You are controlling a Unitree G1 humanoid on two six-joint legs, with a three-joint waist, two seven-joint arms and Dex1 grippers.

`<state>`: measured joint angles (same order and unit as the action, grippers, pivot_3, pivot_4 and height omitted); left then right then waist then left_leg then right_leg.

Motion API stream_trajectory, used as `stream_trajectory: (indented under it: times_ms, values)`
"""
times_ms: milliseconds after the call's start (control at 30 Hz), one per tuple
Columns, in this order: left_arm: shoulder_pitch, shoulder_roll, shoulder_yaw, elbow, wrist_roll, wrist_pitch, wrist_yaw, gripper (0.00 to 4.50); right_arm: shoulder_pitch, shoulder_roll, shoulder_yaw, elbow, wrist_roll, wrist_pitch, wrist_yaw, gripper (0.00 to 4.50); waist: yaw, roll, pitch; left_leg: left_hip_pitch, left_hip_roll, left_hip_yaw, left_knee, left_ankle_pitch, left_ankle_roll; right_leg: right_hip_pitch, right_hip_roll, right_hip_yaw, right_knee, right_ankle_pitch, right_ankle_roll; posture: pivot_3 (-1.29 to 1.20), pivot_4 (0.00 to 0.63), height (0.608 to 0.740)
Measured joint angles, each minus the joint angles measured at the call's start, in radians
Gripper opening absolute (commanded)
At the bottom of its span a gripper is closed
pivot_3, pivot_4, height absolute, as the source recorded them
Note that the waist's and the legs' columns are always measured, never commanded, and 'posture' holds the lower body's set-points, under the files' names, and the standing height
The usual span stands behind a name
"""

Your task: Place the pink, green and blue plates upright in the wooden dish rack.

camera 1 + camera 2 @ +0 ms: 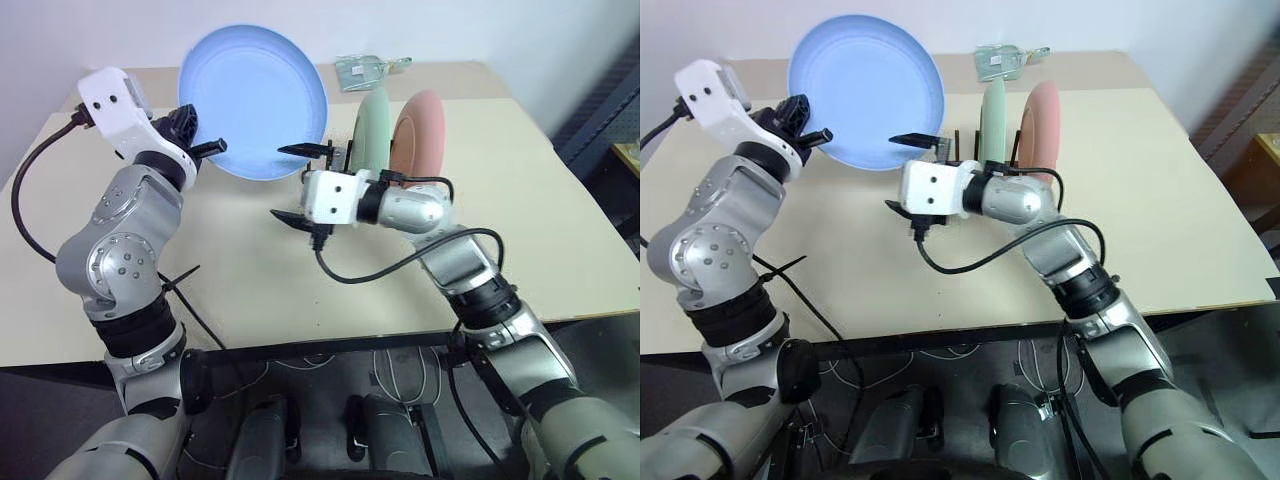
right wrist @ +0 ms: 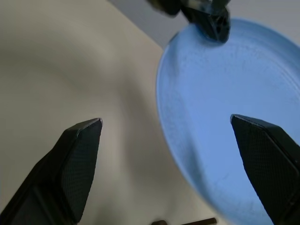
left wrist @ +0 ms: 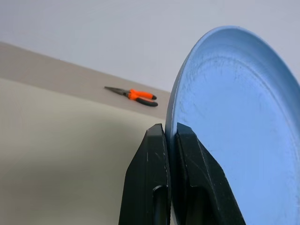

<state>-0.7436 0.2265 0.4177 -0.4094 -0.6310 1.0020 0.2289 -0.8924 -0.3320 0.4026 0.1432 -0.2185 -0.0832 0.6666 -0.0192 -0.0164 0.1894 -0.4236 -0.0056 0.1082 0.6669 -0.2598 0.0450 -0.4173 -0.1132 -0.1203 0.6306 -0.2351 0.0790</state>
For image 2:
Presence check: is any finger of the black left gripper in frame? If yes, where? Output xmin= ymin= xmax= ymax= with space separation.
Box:
xmin=182 ymin=6 xmax=232 ymax=44

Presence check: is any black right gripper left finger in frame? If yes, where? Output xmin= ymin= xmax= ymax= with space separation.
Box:
xmin=0 ymin=118 xmax=103 ymax=225

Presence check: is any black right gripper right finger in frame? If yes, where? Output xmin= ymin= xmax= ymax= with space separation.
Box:
xmin=230 ymin=113 xmax=300 ymax=225

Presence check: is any blue round plate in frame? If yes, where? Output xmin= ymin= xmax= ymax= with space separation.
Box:
xmin=156 ymin=17 xmax=300 ymax=225

